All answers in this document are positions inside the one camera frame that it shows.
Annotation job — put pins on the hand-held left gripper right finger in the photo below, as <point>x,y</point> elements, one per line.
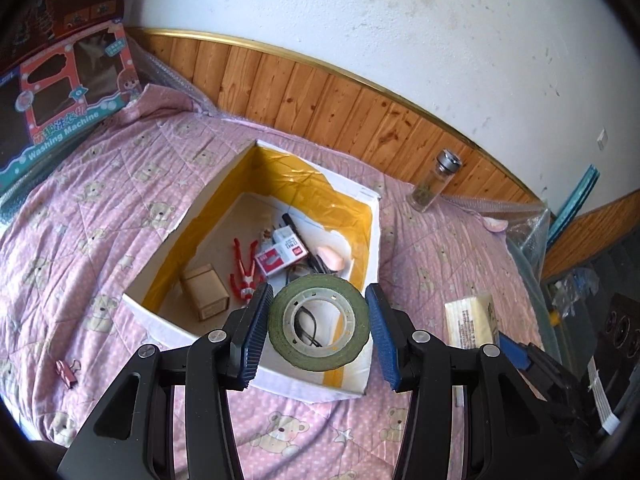
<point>382,340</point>

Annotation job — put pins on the black speaker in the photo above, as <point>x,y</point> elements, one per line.
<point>620,340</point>

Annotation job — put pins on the red white staples box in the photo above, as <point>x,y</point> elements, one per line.
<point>272,261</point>

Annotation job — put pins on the pink bear print quilt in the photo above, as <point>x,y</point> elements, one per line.
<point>100,240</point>

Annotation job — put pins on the small gold box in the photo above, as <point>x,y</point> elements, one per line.
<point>205,290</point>

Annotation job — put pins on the small yellow object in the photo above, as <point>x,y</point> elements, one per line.
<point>555,319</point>

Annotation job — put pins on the blue white plastic bag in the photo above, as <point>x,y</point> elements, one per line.
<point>575,287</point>

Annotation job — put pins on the white wall socket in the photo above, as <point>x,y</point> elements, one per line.
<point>602,139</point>

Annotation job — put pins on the black glasses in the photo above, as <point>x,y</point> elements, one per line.
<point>316,262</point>

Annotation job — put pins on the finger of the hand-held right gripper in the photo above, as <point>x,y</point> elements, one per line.
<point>515,351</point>

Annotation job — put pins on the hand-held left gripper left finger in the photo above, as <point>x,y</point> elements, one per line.
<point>252,335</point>

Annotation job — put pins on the glass jar silver lid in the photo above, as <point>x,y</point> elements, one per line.
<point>430,190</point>

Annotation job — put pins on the pink binder clip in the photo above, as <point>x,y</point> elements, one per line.
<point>67,372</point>

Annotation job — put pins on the pink toy box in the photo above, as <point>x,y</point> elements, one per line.
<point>65,125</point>

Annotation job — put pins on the green tape roll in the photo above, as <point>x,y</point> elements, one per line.
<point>280,325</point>

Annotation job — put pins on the blue foam panel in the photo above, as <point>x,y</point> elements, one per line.
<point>575,200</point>

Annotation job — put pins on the white cardboard box yellow tape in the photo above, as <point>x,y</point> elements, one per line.
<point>235,230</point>

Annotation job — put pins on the white stapler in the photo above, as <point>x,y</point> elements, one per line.
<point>290,240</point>

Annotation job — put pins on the red toy figurine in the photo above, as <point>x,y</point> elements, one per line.
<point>245,280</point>

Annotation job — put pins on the small pink white cloth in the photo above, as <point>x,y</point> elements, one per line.
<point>496,224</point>

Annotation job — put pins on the gold white tissue pack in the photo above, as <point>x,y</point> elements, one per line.
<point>470,320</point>

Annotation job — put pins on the bubble wrap sheet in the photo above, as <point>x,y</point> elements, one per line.
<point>525,230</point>

